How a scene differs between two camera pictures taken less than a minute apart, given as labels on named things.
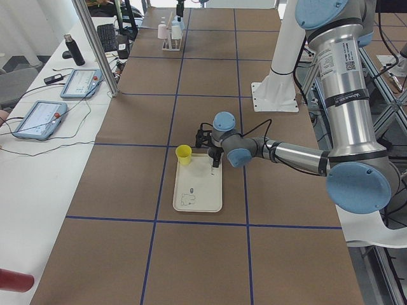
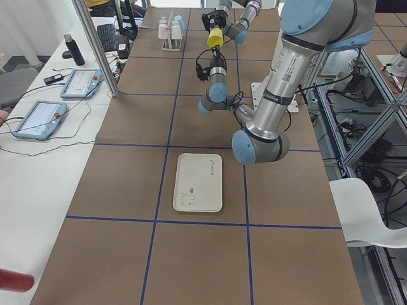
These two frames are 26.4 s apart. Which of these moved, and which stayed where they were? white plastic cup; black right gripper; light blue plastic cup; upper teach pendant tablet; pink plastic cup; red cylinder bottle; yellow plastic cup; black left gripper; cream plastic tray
Moved: yellow plastic cup; black right gripper; black left gripper
Stayed: cream plastic tray; upper teach pendant tablet; light blue plastic cup; white plastic cup; red cylinder bottle; pink plastic cup
